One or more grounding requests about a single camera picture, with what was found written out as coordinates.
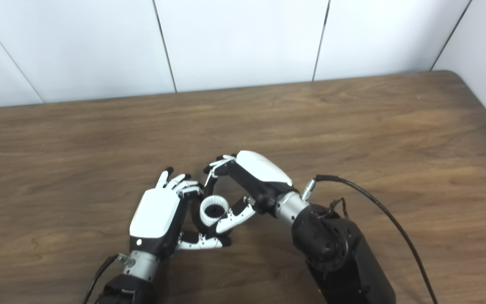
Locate round black plastic part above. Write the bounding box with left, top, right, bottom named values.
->
left=194, top=203, right=227, bottom=237

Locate white plastic ring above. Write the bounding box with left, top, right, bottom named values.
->
left=200, top=195, right=230, bottom=226

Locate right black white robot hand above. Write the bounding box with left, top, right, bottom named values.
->
left=203, top=150, right=298, bottom=234

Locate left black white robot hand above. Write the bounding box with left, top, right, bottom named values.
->
left=129, top=167, right=232, bottom=259

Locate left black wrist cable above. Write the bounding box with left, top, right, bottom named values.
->
left=83, top=253, right=136, bottom=304

